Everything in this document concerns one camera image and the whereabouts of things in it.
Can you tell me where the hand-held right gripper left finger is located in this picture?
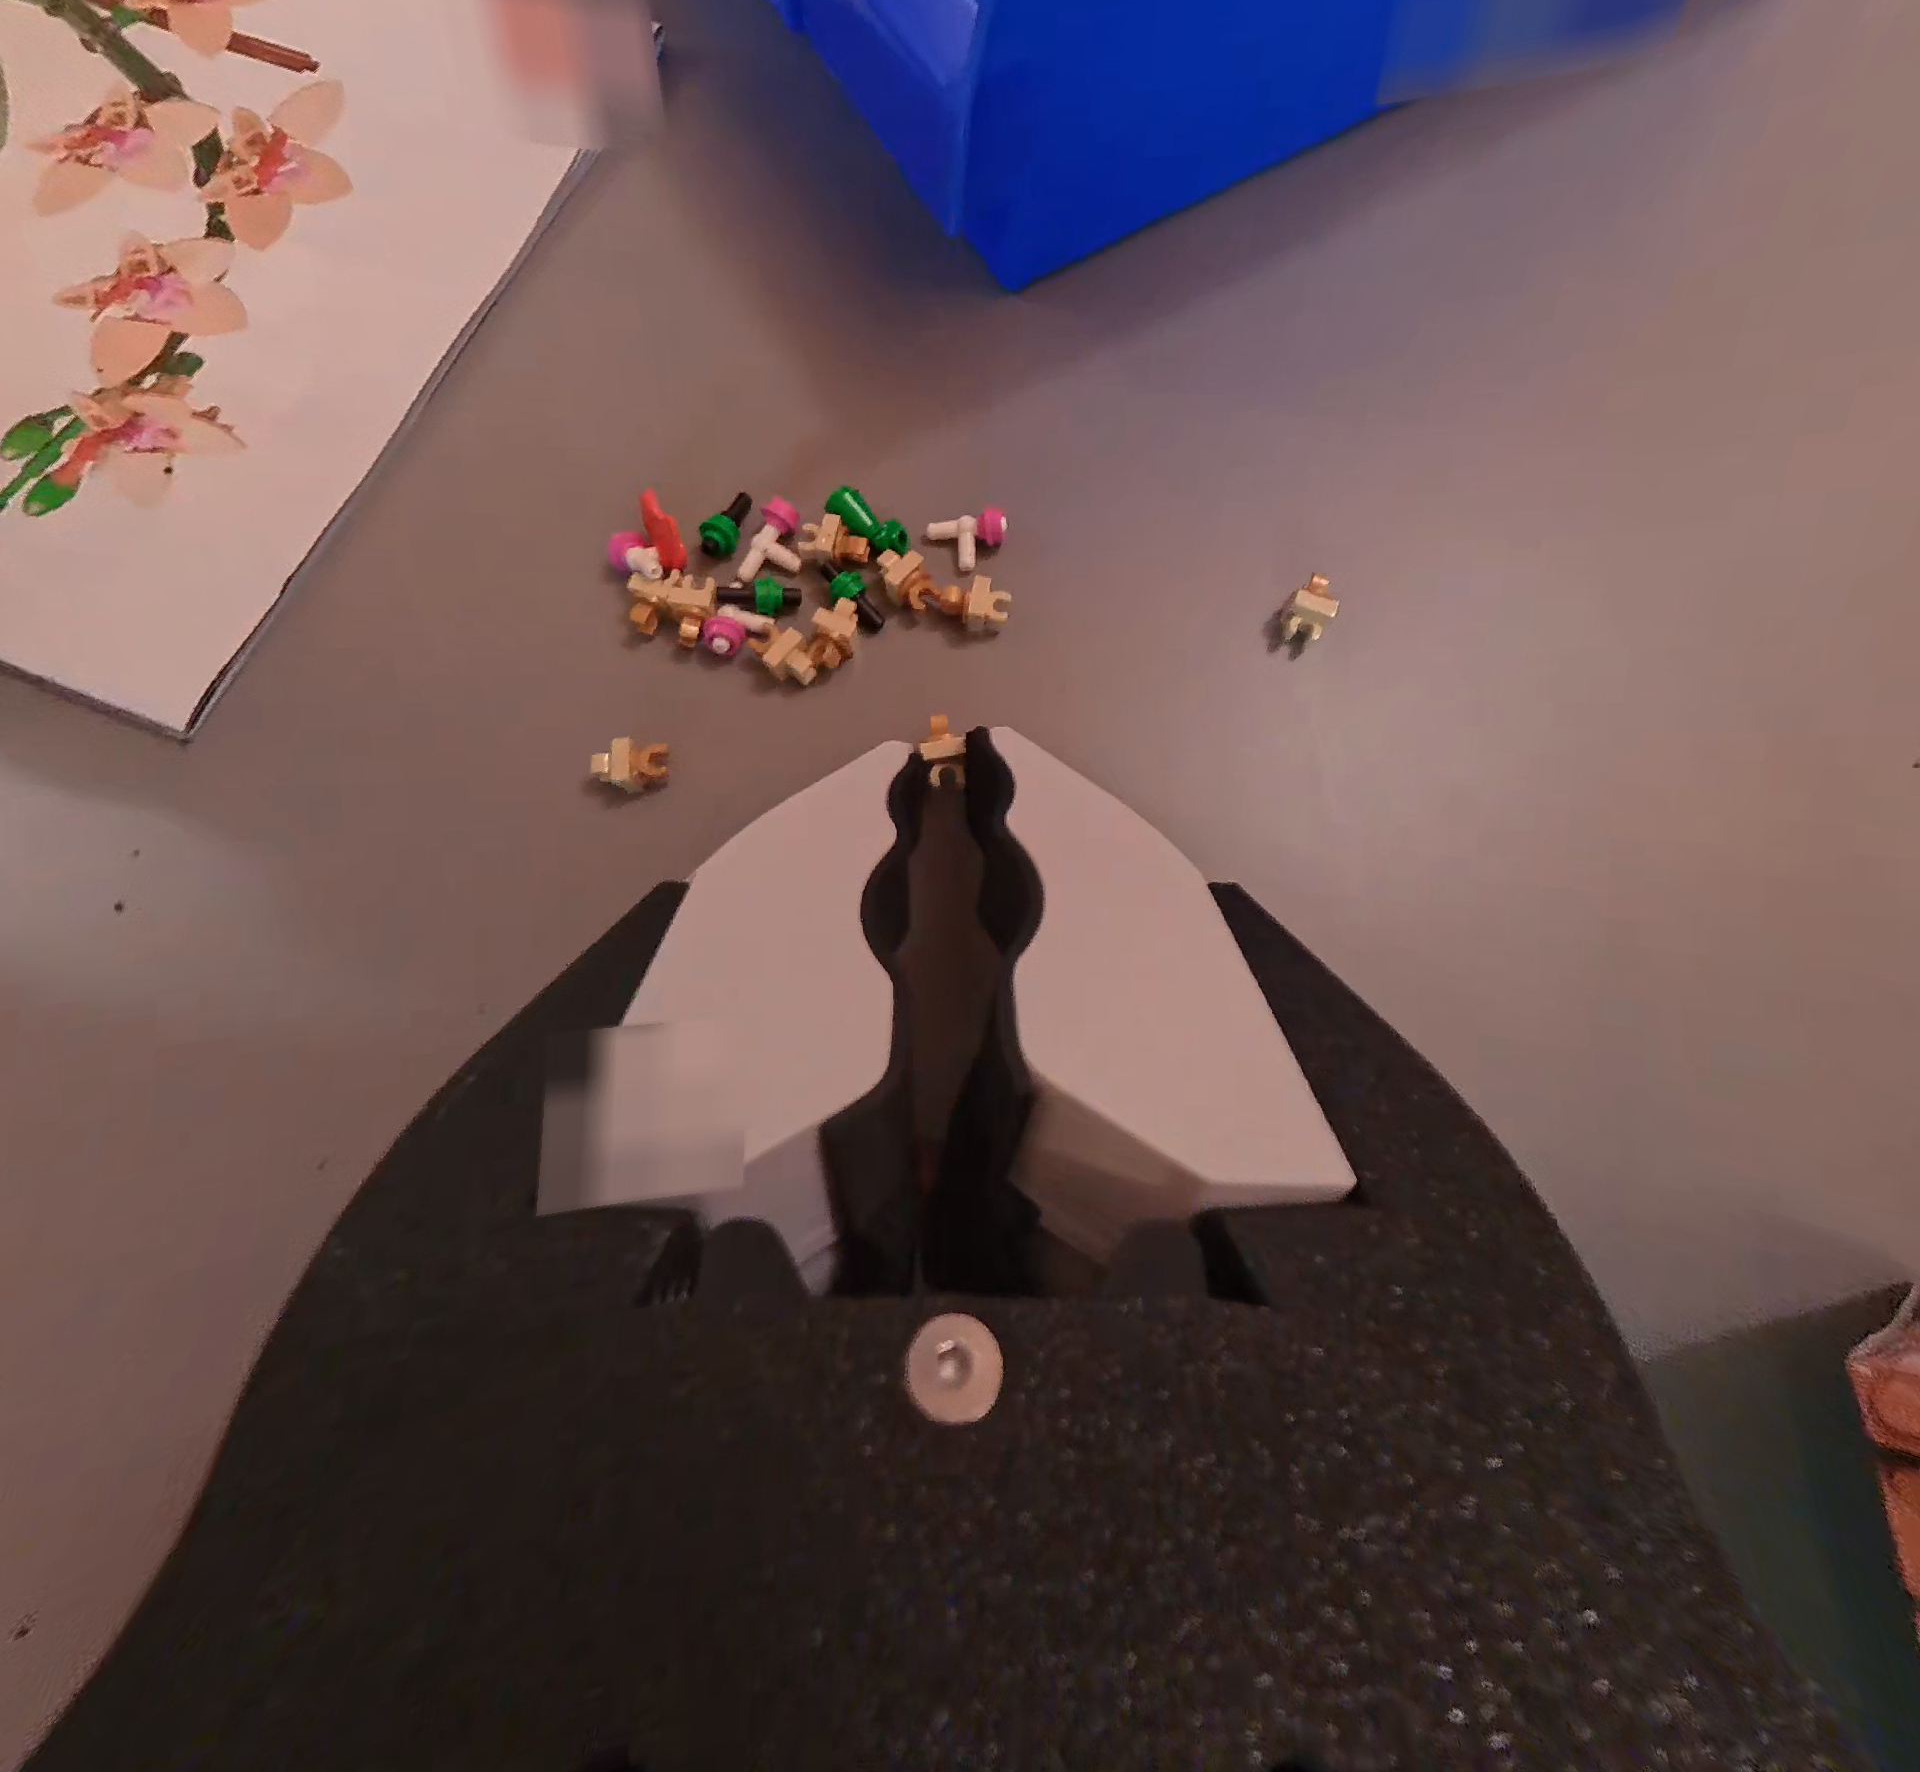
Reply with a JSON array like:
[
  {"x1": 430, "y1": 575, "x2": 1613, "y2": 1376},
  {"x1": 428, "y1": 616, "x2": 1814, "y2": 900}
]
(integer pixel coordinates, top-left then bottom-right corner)
[{"x1": 626, "y1": 740, "x2": 924, "y2": 1296}]

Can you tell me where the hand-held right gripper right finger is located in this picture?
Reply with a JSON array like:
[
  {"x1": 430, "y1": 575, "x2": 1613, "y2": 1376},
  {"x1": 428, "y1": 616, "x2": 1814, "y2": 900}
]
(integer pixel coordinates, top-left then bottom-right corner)
[{"x1": 930, "y1": 725, "x2": 1362, "y2": 1295}]

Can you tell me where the blue plastic bin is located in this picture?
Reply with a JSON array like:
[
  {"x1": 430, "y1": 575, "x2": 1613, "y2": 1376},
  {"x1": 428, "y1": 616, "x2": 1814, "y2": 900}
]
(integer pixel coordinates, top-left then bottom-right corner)
[{"x1": 659, "y1": 0, "x2": 1824, "y2": 294}]

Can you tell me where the grey desk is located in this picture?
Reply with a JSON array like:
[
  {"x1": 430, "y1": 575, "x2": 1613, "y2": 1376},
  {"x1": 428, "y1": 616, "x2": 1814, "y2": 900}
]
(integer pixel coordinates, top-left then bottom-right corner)
[{"x1": 0, "y1": 0, "x2": 1920, "y2": 1772}]

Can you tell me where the pile of mixed small bricks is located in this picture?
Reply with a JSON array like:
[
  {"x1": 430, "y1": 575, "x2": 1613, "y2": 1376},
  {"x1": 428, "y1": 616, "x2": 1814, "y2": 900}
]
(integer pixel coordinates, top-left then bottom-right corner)
[{"x1": 605, "y1": 481, "x2": 1017, "y2": 690}]

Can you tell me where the orchid picture instruction booklet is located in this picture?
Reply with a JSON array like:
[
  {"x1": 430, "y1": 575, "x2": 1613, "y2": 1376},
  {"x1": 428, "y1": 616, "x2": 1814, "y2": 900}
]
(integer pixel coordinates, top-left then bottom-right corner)
[{"x1": 0, "y1": 0, "x2": 602, "y2": 741}]

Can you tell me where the dark toy brick set box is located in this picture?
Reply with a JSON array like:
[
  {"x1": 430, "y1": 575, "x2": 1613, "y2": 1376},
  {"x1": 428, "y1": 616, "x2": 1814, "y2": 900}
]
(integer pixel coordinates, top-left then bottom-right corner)
[{"x1": 1845, "y1": 1281, "x2": 1920, "y2": 1609}]

